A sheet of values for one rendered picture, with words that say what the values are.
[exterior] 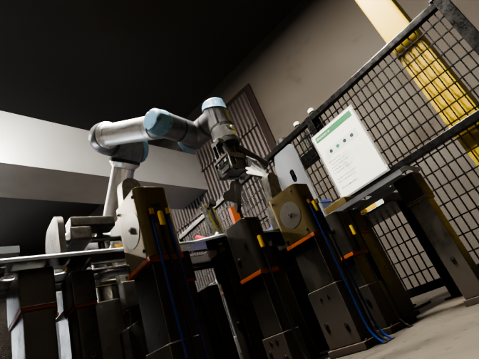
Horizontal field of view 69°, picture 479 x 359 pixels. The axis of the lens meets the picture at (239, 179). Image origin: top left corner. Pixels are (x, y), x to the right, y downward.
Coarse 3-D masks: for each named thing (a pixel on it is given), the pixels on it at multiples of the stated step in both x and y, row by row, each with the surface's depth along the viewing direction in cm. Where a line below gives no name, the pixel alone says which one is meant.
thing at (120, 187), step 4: (124, 180) 62; (128, 180) 62; (132, 180) 63; (136, 180) 63; (120, 184) 62; (124, 184) 61; (128, 184) 62; (132, 184) 62; (136, 184) 63; (120, 188) 61; (124, 188) 61; (128, 188) 62; (132, 188) 62; (120, 192) 61; (124, 192) 61; (128, 192) 61; (120, 196) 61; (124, 196) 61; (120, 200) 61
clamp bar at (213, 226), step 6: (204, 204) 112; (210, 204) 110; (204, 210) 112; (210, 210) 114; (204, 216) 112; (210, 216) 112; (216, 216) 112; (210, 222) 109; (216, 222) 111; (210, 228) 109; (216, 228) 110; (222, 228) 110
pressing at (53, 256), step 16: (192, 240) 72; (208, 240) 72; (224, 240) 80; (272, 240) 95; (32, 256) 52; (48, 256) 54; (64, 256) 55; (80, 256) 60; (96, 256) 63; (112, 256) 65; (192, 256) 82; (208, 256) 88; (0, 272) 55; (16, 272) 57; (64, 272) 64; (96, 272) 71; (112, 272) 72; (0, 288) 61
